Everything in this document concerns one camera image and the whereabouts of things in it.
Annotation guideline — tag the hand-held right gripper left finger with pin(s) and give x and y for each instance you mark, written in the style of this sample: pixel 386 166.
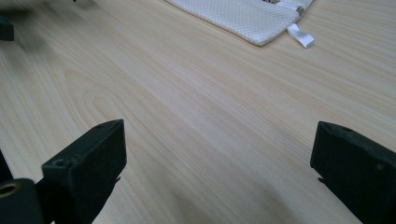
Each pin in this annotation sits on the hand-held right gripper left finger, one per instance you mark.
pixel 84 168

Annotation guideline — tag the white mesh laundry bag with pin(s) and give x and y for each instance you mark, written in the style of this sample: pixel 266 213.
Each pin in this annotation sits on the white mesh laundry bag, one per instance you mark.
pixel 249 18

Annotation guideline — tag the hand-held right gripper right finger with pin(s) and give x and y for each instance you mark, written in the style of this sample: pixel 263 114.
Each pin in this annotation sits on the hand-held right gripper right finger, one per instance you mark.
pixel 358 174

